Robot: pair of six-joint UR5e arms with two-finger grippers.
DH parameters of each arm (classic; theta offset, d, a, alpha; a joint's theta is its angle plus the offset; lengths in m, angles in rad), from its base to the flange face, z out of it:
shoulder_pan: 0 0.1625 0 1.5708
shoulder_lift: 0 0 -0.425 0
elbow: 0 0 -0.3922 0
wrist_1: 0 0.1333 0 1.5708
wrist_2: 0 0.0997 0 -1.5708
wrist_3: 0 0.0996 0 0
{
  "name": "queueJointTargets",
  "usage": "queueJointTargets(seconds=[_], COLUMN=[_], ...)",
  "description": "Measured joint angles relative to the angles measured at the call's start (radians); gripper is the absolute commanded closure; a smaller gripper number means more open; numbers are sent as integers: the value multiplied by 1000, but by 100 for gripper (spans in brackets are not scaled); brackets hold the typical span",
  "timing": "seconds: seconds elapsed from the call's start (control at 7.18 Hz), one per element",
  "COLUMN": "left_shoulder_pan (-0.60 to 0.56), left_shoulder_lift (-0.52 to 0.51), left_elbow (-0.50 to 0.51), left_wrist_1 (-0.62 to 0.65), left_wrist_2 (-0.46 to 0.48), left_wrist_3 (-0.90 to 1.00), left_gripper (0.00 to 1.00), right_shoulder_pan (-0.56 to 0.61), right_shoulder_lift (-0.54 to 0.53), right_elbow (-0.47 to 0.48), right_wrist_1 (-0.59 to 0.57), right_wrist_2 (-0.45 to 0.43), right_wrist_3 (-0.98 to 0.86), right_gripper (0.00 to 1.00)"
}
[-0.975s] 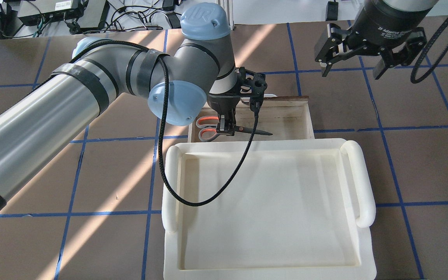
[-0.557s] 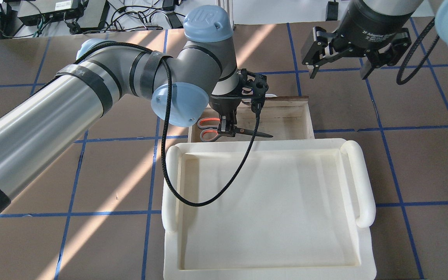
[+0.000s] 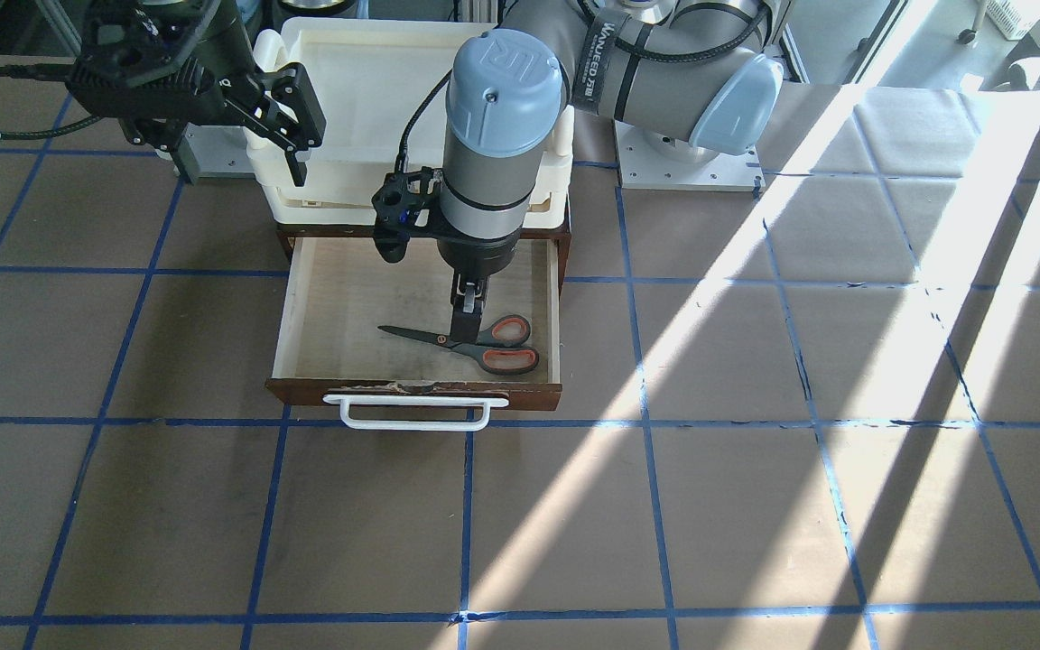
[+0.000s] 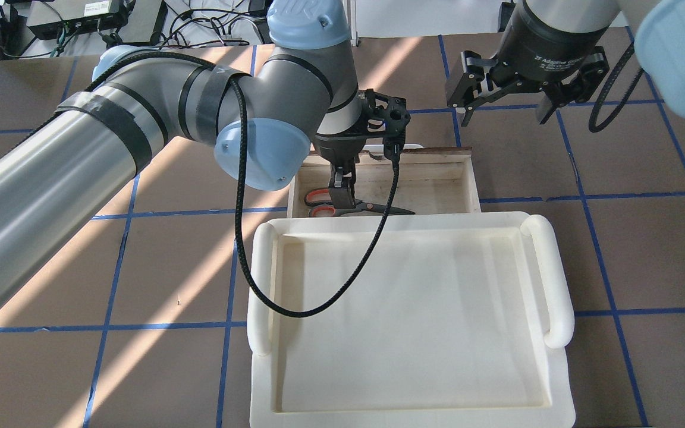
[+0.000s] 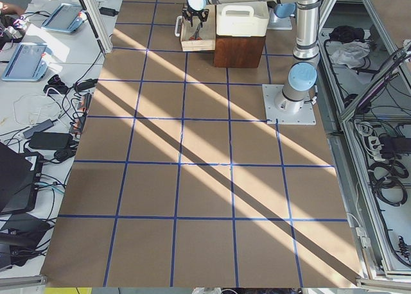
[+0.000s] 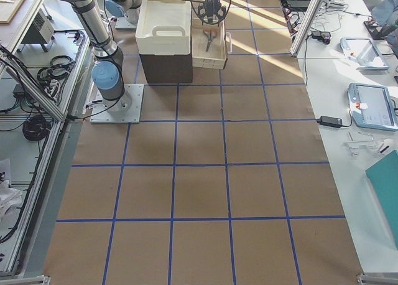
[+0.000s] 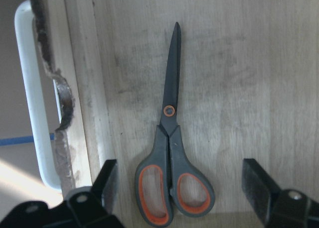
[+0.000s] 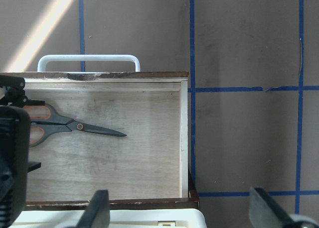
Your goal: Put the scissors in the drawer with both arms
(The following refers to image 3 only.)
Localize red handled scissors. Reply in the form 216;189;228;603
378;314;540;376

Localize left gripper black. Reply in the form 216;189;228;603
437;230;521;344

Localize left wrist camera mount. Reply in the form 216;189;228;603
372;166;442;264

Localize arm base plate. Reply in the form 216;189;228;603
173;125;255;182
612;122;766;193

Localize dark wooden drawer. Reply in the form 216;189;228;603
265;237;562;411

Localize white plastic tray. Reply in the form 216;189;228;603
246;18;574;229

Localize dark wooden drawer cabinet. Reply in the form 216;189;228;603
275;207;572;283

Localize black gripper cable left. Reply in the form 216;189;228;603
394;68;453;177

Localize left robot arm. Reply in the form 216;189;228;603
373;1;785;342

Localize white drawer handle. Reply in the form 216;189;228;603
321;394;509;432

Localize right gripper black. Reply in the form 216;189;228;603
66;1;326;188

